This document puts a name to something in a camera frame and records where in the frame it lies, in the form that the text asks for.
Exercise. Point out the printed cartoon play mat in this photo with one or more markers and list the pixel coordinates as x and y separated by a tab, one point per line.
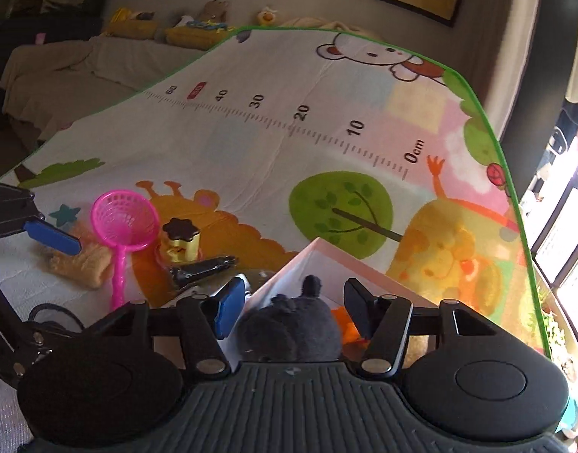
270	174

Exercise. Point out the pink cardboard box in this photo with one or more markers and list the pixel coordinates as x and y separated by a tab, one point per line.
293	269

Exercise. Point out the pink plastic net scoop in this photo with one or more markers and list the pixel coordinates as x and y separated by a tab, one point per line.
118	273

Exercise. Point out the orange plastic toy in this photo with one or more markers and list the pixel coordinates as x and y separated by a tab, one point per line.
340	328

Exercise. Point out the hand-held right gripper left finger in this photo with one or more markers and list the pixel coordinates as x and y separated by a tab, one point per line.
227	309

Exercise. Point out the brown bear plush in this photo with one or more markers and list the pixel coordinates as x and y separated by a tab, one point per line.
212	9

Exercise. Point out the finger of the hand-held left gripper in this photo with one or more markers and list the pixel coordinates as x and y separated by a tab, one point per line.
6	304
53	237

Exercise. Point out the cream cloth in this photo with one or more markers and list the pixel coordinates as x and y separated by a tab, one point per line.
312	22

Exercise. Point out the small white plush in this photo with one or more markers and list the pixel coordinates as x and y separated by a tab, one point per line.
183	21

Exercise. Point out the bright window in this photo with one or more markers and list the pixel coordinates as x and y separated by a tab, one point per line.
572	226

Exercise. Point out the yellow cushion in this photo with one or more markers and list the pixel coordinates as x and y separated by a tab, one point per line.
124	26
190	37

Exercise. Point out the black plush toy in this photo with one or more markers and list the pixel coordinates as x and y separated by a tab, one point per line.
293	330

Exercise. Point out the yellow duck plush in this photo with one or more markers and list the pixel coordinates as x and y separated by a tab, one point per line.
265	16

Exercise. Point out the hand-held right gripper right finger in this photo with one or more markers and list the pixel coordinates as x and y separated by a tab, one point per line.
359	311

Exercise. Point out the yellow pudding toy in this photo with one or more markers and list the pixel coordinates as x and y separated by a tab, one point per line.
180	245

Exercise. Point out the dark tall column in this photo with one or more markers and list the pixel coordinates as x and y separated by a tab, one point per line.
539	56

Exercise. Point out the potted plants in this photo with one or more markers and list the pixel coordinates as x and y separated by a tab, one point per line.
555	335

